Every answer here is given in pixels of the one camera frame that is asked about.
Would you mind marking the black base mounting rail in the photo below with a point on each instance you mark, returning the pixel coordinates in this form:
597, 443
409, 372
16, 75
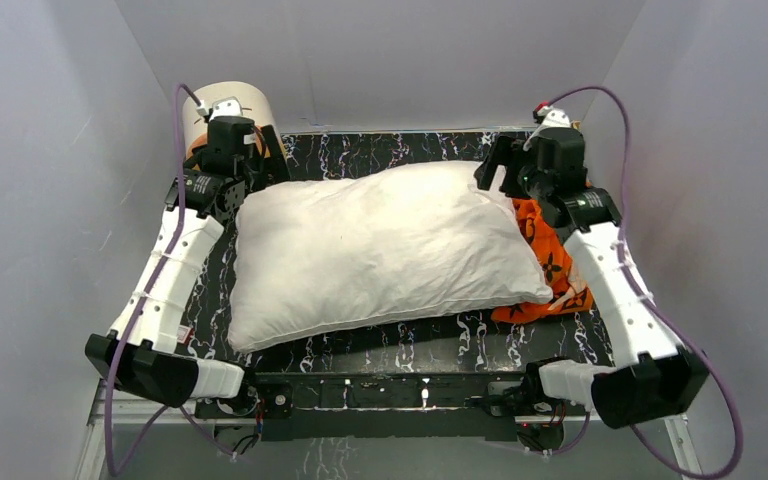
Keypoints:
297, 406

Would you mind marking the small red white sticker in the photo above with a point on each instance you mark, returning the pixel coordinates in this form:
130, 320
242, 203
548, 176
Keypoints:
184, 334

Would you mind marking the cream drum with orange face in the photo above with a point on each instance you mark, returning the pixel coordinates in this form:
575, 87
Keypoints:
254, 105

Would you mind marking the white pillow insert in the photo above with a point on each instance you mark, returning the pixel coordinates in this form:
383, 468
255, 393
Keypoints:
415, 241

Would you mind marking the aluminium frame rail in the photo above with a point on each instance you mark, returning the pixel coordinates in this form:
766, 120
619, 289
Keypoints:
112, 411

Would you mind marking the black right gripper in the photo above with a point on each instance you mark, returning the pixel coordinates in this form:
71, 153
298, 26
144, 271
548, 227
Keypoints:
502, 152

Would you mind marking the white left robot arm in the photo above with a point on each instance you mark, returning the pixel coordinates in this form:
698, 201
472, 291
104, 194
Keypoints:
138, 354

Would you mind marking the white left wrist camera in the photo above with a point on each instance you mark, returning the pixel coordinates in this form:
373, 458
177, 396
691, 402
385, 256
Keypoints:
227, 107

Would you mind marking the orange patterned pillowcase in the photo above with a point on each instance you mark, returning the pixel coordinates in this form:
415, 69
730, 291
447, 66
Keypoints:
570, 291

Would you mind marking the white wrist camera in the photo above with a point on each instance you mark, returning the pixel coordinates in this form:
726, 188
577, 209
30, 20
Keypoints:
227, 107
548, 116

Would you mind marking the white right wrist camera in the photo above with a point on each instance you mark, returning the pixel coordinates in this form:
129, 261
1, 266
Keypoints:
548, 116

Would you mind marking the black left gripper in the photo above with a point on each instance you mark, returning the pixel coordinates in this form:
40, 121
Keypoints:
268, 158

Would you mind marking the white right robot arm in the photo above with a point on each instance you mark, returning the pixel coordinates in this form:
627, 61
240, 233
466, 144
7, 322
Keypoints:
654, 374

